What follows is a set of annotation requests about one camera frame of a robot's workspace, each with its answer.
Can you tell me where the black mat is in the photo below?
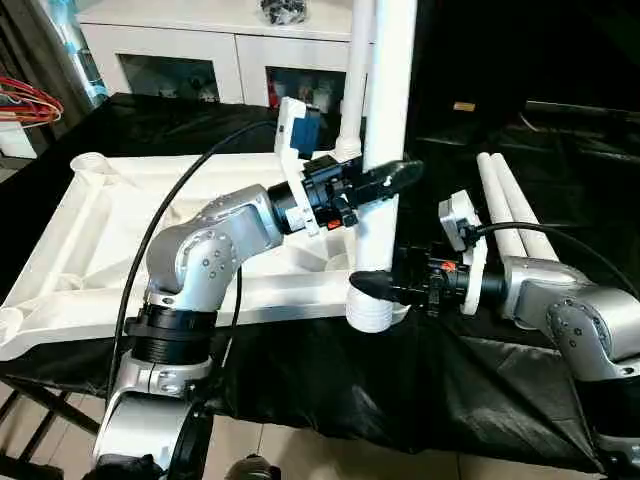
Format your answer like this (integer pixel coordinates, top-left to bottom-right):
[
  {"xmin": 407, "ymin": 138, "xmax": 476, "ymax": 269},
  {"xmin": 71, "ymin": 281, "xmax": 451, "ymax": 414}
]
[{"xmin": 0, "ymin": 92, "xmax": 640, "ymax": 473}]

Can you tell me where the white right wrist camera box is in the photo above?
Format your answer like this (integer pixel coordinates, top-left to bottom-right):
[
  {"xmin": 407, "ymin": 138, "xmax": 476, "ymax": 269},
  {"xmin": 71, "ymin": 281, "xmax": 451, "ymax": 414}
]
[{"xmin": 437, "ymin": 189, "xmax": 489, "ymax": 317}]

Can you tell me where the grey object on cabinet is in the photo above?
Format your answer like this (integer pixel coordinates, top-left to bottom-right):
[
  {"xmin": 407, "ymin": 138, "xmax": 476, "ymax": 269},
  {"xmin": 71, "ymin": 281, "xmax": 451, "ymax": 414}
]
[{"xmin": 261, "ymin": 0, "xmax": 310, "ymax": 27}]

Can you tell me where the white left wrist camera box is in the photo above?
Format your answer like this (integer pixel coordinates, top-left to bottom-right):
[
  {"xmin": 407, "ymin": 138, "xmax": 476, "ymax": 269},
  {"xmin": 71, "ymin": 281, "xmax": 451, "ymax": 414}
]
[{"xmin": 272, "ymin": 96, "xmax": 327, "ymax": 237}]

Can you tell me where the white plastic table leg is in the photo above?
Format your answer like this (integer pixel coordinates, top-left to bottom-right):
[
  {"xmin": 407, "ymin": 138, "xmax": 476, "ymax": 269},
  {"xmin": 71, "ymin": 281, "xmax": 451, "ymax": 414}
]
[
  {"xmin": 476, "ymin": 152, "xmax": 527, "ymax": 263},
  {"xmin": 345, "ymin": 0, "xmax": 420, "ymax": 334},
  {"xmin": 492, "ymin": 152, "xmax": 564, "ymax": 265},
  {"xmin": 335, "ymin": 0, "xmax": 377, "ymax": 163}
]

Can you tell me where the white cabinet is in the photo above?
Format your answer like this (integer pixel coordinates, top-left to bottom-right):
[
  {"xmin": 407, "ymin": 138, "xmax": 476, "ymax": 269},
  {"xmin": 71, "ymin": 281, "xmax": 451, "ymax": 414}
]
[{"xmin": 78, "ymin": 0, "xmax": 377, "ymax": 113}]

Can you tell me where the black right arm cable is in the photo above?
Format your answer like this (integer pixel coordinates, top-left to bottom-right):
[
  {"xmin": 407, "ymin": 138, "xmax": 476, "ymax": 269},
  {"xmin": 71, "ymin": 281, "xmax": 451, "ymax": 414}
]
[{"xmin": 468, "ymin": 221, "xmax": 640, "ymax": 303}]

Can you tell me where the black folding table frame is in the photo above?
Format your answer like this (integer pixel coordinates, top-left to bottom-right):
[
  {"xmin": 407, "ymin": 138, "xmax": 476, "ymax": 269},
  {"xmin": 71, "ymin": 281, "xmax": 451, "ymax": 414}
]
[{"xmin": 0, "ymin": 385, "xmax": 103, "ymax": 480}]

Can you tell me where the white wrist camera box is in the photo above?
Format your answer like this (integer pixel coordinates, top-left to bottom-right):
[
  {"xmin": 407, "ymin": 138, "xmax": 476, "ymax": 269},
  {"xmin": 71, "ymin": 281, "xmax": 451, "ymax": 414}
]
[
  {"xmin": 437, "ymin": 189, "xmax": 489, "ymax": 317},
  {"xmin": 272, "ymin": 96, "xmax": 327, "ymax": 237}
]

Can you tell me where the red wire bundle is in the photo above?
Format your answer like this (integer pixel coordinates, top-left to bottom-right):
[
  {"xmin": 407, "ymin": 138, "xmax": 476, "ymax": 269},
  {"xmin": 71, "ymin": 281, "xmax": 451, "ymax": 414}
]
[{"xmin": 0, "ymin": 74, "xmax": 64, "ymax": 128}]

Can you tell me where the white plastic table top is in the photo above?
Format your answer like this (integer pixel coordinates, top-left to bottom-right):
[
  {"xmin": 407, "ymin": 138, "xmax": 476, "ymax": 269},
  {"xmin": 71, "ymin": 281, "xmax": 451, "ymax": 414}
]
[{"xmin": 0, "ymin": 150, "xmax": 411, "ymax": 363}]

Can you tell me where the grey robot foot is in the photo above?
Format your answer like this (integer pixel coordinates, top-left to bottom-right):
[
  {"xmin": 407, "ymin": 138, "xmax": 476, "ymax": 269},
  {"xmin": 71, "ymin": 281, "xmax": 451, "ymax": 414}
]
[{"xmin": 225, "ymin": 455, "xmax": 283, "ymax": 480}]

